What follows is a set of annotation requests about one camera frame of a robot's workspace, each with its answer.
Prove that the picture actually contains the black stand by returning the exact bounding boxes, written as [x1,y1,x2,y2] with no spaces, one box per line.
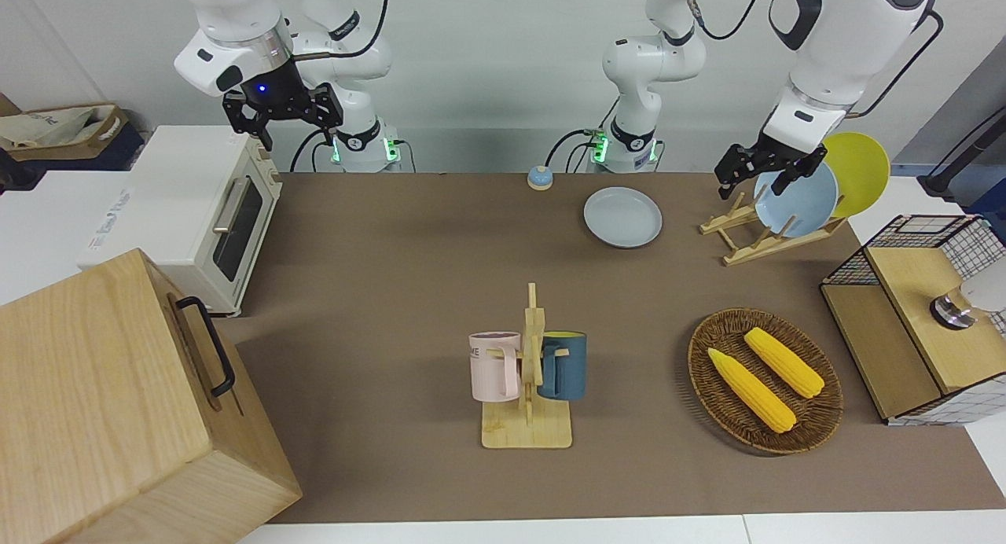
[920,108,1006,200]

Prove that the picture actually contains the black box handle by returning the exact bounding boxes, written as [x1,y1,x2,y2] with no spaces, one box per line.
[174,296,236,399]

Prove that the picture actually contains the brown table mat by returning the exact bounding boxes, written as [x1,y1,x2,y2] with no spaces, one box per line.
[220,172,1006,525]

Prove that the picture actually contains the gray plate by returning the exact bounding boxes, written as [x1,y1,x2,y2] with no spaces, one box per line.
[583,186,663,249]

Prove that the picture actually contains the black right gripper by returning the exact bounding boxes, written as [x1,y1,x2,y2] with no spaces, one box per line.
[222,57,344,152]

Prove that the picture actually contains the dark blue mug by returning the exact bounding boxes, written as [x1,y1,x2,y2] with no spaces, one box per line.
[538,331,588,402]

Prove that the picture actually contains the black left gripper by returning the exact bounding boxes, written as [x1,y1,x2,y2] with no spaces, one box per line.
[715,134,827,200]

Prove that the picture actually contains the brown wicker basket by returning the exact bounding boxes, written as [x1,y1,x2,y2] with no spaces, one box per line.
[688,307,844,456]

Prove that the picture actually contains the toaster oven door handle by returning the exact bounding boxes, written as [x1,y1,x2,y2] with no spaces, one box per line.
[212,176,252,234]

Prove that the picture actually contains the dark blue crate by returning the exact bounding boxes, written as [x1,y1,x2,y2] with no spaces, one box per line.
[0,126,147,193]

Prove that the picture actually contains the yellow corn cob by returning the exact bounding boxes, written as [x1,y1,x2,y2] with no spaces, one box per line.
[743,327,825,399]
[707,347,797,434]

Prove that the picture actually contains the wire and wood shelf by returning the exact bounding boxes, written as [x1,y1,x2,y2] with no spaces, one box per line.
[820,214,1006,427]

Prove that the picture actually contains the white toaster oven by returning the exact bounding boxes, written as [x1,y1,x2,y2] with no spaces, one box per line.
[76,125,282,318]

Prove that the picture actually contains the wooden plate rack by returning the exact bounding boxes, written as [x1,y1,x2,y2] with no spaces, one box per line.
[699,192,848,266]

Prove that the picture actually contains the light blue plate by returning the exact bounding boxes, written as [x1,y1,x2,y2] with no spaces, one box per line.
[753,160,839,239]

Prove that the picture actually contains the large wooden box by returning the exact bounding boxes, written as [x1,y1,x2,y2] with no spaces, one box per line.
[0,248,303,544]

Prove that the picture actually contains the brown cardboard box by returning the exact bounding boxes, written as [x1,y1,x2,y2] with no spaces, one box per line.
[0,102,130,164]

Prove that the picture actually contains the wooden mug tree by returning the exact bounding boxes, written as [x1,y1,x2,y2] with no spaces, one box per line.
[481,282,573,450]

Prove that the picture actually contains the pink mug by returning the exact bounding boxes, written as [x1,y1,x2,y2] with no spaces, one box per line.
[469,331,522,403]

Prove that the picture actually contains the yellow plate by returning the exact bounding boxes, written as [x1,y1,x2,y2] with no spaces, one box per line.
[821,131,891,219]

